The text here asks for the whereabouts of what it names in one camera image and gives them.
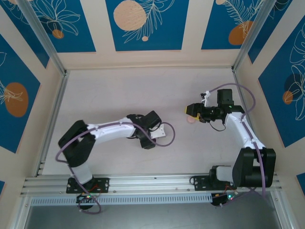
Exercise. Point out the aluminium table side rail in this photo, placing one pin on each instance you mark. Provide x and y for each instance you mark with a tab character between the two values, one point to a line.
60	95
239	90

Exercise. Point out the pink round charging case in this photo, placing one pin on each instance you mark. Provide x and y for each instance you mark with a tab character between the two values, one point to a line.
190	120

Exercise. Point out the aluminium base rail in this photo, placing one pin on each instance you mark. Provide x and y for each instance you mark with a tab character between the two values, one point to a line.
155	183

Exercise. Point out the blue panel beige circle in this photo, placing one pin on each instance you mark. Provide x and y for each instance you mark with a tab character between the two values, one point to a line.
147	23

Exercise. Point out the blue panel large orange oval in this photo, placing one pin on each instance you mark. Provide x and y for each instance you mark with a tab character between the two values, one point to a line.
16	100

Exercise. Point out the aluminium frame post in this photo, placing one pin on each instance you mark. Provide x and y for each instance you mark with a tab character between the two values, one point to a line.
43	35
252	35

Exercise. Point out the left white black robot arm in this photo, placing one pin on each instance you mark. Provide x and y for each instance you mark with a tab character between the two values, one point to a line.
112	132

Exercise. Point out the black control board green light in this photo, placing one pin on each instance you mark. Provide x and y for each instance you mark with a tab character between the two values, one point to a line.
219	200
83	199

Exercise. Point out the blue panel flower dark circle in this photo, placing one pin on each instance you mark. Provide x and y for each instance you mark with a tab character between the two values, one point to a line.
286	90

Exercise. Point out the blue panel orange circle fern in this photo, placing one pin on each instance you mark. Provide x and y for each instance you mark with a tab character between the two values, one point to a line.
228	23

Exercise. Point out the blue panel white flower outline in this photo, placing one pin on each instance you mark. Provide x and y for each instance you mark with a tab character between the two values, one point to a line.
66	23

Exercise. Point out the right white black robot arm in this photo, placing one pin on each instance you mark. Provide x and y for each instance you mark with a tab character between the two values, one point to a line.
243	133

